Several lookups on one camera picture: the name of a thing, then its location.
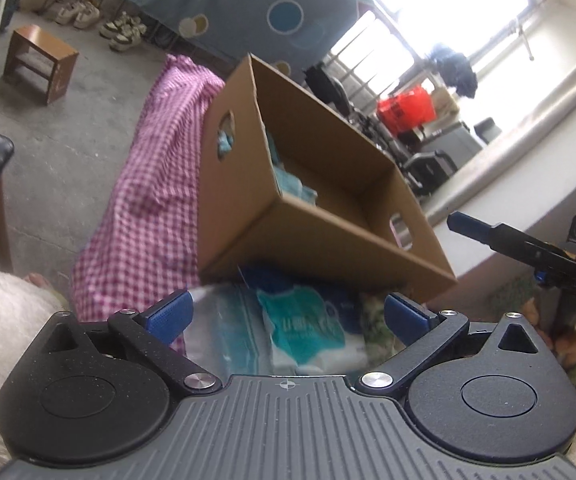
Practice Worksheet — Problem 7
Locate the dark blue plaid garment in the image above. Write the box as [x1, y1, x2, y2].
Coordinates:
[428, 45, 478, 100]

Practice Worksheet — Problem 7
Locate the clear bag of face masks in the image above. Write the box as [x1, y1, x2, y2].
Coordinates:
[183, 282, 279, 376]

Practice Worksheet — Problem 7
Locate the red plastic bag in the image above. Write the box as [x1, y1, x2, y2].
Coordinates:
[377, 85, 436, 136]

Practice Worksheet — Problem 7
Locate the brown cardboard box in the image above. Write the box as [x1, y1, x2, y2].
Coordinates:
[195, 52, 458, 303]

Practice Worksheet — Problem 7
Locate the black wheelchair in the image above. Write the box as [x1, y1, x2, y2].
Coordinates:
[398, 120, 503, 196]

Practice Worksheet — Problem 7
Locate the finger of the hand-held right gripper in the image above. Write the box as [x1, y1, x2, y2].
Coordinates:
[446, 211, 576, 278]

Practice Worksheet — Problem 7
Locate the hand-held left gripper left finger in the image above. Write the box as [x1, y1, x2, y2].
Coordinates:
[38, 290, 217, 393]

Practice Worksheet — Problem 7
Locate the pink checked tablecloth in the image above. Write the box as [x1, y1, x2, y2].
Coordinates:
[72, 55, 229, 356]

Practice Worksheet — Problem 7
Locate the small wooden stool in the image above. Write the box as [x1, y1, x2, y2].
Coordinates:
[2, 25, 80, 106]

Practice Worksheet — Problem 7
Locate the blue white wet wipes packet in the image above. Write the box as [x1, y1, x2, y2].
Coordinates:
[240, 265, 369, 373]

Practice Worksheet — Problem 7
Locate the black padded mobility chair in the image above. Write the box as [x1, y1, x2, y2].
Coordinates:
[303, 62, 369, 121]

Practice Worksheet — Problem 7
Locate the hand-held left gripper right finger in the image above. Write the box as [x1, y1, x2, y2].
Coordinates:
[357, 294, 543, 396]

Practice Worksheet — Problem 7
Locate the person's right hand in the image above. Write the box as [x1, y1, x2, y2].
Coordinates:
[522, 297, 576, 378]

